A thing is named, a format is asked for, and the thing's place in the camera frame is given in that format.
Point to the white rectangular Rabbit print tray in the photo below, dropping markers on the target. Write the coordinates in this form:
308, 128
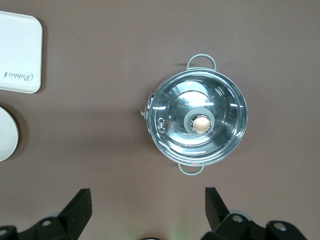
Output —
20, 50

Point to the silver electric cooking pot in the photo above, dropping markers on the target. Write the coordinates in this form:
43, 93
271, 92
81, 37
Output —
150, 102

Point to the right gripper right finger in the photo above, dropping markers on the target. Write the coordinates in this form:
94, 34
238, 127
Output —
232, 227

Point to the white round plate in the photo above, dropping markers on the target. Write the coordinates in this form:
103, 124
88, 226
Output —
7, 135

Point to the brown table cover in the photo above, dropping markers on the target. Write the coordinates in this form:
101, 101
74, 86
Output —
100, 125

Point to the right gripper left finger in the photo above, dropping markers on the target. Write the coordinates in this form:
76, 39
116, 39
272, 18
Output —
62, 225

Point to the glass pot lid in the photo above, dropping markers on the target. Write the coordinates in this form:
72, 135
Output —
175, 105

